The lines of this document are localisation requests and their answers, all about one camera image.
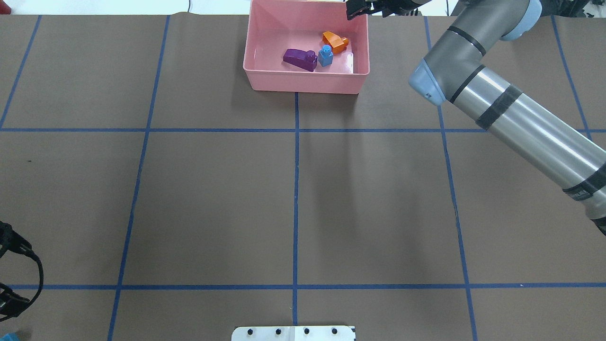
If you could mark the long blue block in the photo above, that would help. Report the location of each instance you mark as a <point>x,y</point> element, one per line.
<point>10,337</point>

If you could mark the purple wedge block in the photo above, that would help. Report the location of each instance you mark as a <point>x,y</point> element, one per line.
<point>306,60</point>

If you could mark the white camera pedestal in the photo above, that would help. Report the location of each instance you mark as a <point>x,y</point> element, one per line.
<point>295,333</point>

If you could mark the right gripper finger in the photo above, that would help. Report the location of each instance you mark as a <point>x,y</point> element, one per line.
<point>357,8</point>

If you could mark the small blue block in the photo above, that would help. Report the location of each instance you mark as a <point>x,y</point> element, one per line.
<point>325,56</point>

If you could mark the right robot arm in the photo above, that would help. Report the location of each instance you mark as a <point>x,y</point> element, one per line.
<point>453,71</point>

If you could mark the orange block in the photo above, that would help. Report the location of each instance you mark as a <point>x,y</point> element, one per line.
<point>337,43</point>

